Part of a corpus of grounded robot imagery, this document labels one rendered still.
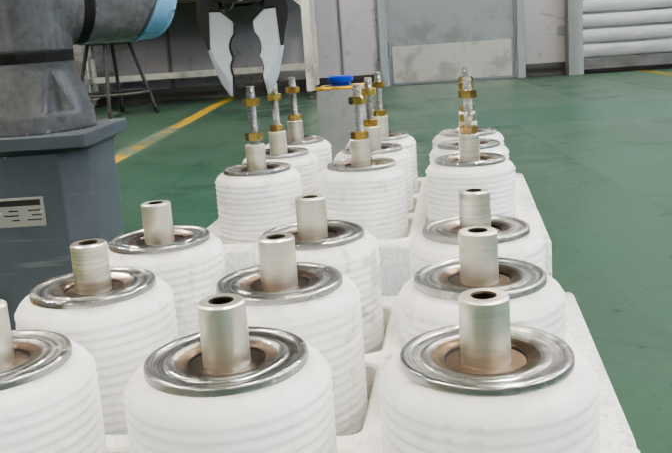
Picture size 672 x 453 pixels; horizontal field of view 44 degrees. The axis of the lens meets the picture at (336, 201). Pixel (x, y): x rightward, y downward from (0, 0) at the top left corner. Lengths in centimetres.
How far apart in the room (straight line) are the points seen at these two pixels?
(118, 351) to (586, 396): 27
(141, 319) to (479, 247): 20
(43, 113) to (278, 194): 32
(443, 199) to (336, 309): 43
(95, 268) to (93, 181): 56
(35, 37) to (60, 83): 6
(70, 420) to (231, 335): 9
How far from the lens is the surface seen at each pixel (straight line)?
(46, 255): 109
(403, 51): 592
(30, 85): 108
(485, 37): 597
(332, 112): 130
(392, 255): 86
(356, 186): 88
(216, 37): 93
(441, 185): 89
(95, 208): 108
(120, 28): 115
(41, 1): 109
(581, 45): 601
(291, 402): 37
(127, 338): 51
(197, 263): 61
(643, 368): 103
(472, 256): 48
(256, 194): 90
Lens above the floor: 40
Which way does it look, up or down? 11 degrees down
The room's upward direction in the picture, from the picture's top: 4 degrees counter-clockwise
